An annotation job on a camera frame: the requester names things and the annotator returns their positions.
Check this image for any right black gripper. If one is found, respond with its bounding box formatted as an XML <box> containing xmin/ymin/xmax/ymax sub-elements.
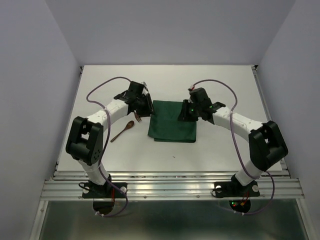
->
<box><xmin>176</xmin><ymin>99</ymin><xmax>201</xmax><ymax>123</ymax></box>

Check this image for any brown wooden spoon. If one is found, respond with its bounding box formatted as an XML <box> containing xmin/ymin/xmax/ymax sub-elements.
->
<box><xmin>110</xmin><ymin>120</ymin><xmax>135</xmax><ymax>143</ymax></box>

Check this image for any dark green cloth napkin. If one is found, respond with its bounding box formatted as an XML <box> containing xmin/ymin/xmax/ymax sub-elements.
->
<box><xmin>147</xmin><ymin>100</ymin><xmax>197</xmax><ymax>143</ymax></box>

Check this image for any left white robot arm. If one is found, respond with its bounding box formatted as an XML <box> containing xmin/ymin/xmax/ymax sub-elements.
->
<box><xmin>65</xmin><ymin>81</ymin><xmax>154</xmax><ymax>197</ymax></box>

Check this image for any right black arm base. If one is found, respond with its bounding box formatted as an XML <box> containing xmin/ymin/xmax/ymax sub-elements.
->
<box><xmin>211</xmin><ymin>175</ymin><xmax>260</xmax><ymax>199</ymax></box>

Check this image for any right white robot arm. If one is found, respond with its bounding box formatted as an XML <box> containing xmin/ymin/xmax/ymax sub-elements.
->
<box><xmin>178</xmin><ymin>87</ymin><xmax>289</xmax><ymax>195</ymax></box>

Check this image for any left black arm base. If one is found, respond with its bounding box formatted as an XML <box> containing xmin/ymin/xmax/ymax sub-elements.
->
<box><xmin>78</xmin><ymin>181</ymin><xmax>125</xmax><ymax>199</ymax></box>

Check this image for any brown wooden fork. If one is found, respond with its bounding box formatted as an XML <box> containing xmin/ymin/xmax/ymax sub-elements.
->
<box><xmin>134</xmin><ymin>112</ymin><xmax>142</xmax><ymax>123</ymax></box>

